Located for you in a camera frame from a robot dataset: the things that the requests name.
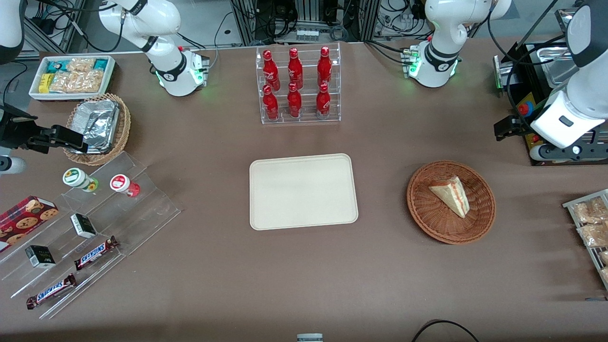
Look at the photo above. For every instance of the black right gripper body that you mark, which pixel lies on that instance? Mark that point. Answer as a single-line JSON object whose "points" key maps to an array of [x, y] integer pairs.
{"points": [[14, 131]]}

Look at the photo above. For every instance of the triangular sandwich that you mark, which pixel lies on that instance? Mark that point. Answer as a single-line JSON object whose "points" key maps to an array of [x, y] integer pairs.
{"points": [[451, 194]]}

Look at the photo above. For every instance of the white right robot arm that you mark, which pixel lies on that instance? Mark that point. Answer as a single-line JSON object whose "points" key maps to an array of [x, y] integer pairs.
{"points": [[173, 71]]}

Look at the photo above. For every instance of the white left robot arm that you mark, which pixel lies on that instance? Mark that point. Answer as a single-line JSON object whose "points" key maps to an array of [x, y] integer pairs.
{"points": [[439, 52]]}

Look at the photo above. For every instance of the deep wicker basket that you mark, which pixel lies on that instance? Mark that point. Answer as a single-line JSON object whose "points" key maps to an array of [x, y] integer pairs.
{"points": [[124, 123]]}

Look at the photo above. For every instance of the round shallow wicker basket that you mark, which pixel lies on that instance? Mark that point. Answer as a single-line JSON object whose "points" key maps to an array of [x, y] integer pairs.
{"points": [[437, 223]]}

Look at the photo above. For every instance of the beige rectangular tray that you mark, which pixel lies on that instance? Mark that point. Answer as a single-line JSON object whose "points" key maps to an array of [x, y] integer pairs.
{"points": [[304, 192]]}

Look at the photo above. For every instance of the green lid cup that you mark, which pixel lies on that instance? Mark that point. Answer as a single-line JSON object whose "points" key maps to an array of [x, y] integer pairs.
{"points": [[76, 178]]}

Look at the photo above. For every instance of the silver foil wrapped food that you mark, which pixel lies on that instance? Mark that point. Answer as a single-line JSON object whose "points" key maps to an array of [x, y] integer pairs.
{"points": [[97, 123]]}

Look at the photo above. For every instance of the black hot food display case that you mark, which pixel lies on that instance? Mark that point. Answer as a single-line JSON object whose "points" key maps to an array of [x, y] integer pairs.
{"points": [[534, 71]]}

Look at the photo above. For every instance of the large clear cracker bag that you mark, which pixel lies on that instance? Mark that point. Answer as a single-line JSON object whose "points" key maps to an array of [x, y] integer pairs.
{"points": [[76, 81]]}

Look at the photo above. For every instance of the steel food pan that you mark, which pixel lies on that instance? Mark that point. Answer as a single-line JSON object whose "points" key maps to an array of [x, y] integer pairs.
{"points": [[558, 64]]}

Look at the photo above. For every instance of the yellow snack packet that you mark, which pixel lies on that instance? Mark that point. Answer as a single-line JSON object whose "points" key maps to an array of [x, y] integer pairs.
{"points": [[44, 83]]}

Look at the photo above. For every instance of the red lid cup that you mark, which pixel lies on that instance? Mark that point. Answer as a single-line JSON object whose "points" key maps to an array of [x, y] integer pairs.
{"points": [[121, 184]]}

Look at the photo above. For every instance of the teal snack packet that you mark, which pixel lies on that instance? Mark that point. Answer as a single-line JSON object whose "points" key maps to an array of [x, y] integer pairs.
{"points": [[100, 64], [55, 66]]}

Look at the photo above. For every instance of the white rectangular snack bin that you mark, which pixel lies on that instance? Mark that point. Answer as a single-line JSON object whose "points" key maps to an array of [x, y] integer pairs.
{"points": [[110, 78]]}

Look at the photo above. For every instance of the small clear cracker bag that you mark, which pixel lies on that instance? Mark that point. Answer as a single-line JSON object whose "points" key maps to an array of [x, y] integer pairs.
{"points": [[80, 64]]}

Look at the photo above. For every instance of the small black box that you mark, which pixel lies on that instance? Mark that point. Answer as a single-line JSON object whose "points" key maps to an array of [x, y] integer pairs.
{"points": [[40, 256], [83, 225]]}

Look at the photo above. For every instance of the red cookie box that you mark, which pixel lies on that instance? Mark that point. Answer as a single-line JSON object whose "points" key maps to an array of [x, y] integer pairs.
{"points": [[23, 218]]}

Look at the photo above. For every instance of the clear bag of fried snacks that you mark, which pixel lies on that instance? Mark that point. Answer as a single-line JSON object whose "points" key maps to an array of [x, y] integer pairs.
{"points": [[591, 211], [593, 235], [604, 257], [605, 273]]}

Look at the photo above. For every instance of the clear acrylic stepped shelf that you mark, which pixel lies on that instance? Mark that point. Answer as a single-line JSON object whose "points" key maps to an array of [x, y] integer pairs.
{"points": [[152, 209]]}

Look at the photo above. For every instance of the snickers chocolate bar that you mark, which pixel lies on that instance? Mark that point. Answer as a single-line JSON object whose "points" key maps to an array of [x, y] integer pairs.
{"points": [[50, 291], [95, 252]]}

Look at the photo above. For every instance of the clear acrylic bottle rack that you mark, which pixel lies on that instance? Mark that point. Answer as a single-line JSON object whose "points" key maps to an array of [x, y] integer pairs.
{"points": [[335, 85]]}

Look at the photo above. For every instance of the red cola bottle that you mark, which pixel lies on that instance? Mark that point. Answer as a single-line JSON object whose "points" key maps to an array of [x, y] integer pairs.
{"points": [[323, 103], [295, 69], [294, 103], [270, 71], [324, 66], [270, 105]]}

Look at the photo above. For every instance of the white power strip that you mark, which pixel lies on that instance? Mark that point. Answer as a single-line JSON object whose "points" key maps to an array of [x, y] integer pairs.
{"points": [[307, 34]]}

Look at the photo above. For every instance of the small grey device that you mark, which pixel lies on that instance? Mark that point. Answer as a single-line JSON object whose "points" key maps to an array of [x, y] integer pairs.
{"points": [[309, 337]]}

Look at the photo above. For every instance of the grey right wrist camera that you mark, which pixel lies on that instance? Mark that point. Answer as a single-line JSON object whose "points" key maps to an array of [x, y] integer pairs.
{"points": [[12, 165]]}

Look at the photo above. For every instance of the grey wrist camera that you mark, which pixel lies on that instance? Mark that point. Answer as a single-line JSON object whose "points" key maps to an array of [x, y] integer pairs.
{"points": [[12, 165], [555, 153]]}

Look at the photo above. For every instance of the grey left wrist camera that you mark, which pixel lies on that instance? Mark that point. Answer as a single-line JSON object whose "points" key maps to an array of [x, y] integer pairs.
{"points": [[555, 153]]}

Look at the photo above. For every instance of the aluminium profile frame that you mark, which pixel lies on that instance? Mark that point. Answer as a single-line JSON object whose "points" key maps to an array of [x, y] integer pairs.
{"points": [[365, 21]]}

